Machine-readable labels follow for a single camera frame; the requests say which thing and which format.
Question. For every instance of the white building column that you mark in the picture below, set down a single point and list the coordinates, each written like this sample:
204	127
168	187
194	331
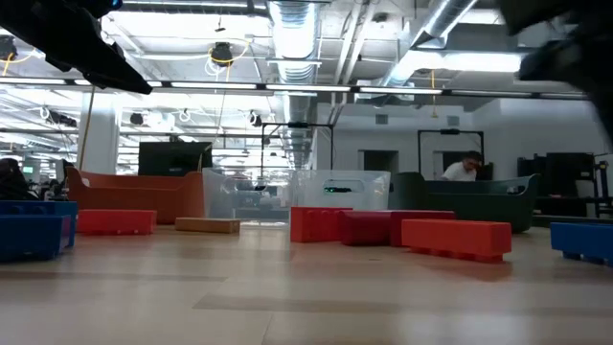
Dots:
98	134

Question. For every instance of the black monitor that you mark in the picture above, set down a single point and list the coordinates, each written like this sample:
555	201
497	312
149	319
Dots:
172	158

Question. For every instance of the black equipment rack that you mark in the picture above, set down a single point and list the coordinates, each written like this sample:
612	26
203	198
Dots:
565	177

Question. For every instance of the orange plastic bin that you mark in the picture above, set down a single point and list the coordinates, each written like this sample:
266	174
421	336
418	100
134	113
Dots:
139	201

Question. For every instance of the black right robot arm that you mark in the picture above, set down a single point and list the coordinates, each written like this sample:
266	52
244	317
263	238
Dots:
551	12

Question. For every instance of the long ceiling light strip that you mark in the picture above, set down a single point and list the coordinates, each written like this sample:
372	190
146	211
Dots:
306	87

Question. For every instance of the dark teal plastic bin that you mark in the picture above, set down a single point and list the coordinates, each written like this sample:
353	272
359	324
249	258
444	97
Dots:
479	211

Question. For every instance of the black gantry frame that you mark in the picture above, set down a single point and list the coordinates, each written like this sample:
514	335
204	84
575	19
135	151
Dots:
297	125
450	131

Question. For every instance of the plain wooden block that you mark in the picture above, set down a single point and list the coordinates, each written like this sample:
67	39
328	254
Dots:
207	225

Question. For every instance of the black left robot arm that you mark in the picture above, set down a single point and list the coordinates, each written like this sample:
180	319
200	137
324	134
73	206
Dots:
103	6

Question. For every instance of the orange toy brick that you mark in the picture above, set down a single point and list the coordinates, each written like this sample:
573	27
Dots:
313	224
115	222
455	237

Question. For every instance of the clear plastic bin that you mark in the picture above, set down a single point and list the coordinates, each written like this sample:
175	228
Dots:
311	191
249	196

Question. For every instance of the person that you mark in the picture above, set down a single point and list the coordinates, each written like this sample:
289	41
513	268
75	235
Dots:
460	171
12	179

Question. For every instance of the black equipment stand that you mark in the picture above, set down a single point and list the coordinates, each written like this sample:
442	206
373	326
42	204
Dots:
603	182

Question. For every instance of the red wooden cylinder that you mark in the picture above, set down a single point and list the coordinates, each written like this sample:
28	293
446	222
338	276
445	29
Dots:
364	229

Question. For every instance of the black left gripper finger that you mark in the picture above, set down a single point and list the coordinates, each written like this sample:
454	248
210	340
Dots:
120	76

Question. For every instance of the silver ventilation duct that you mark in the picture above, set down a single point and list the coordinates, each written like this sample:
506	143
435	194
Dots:
293	43
431	29

